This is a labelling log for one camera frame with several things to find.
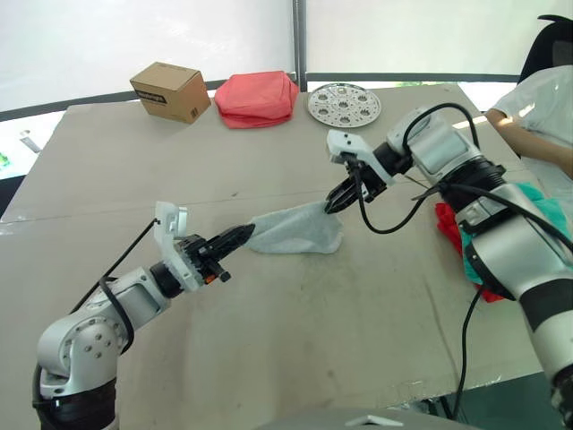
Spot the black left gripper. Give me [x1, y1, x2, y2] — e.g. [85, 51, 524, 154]
[174, 223, 257, 286]

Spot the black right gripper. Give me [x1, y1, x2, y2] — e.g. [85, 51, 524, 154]
[324, 151, 389, 216]

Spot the red t-shirt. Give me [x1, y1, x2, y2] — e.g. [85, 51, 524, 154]
[434, 202, 508, 305]

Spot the person in white t-shirt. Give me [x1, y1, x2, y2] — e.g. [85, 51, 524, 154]
[485, 64, 573, 212]

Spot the round perforated steel plate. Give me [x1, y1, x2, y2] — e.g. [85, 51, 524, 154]
[307, 82, 383, 129]

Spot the folded coral pink cloth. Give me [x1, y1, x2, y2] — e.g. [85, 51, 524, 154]
[213, 70, 301, 130]

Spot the brown cardboard box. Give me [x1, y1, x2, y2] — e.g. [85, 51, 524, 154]
[129, 61, 212, 125]

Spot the small silver metal object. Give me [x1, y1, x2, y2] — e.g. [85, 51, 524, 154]
[19, 129, 42, 154]

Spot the black office chair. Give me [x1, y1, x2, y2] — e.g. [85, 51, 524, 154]
[517, 13, 573, 85]

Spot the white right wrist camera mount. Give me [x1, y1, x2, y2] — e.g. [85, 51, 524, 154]
[325, 129, 398, 187]

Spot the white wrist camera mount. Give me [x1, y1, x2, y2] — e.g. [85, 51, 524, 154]
[153, 201, 212, 293]
[325, 129, 398, 187]

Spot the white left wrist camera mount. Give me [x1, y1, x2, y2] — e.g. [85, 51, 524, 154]
[153, 201, 212, 293]

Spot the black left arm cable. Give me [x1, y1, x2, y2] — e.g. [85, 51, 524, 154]
[70, 217, 161, 356]

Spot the dark horizontal window rail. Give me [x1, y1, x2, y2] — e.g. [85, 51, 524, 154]
[0, 72, 524, 123]

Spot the dark vertical window post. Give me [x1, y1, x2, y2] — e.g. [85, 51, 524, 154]
[291, 0, 310, 93]

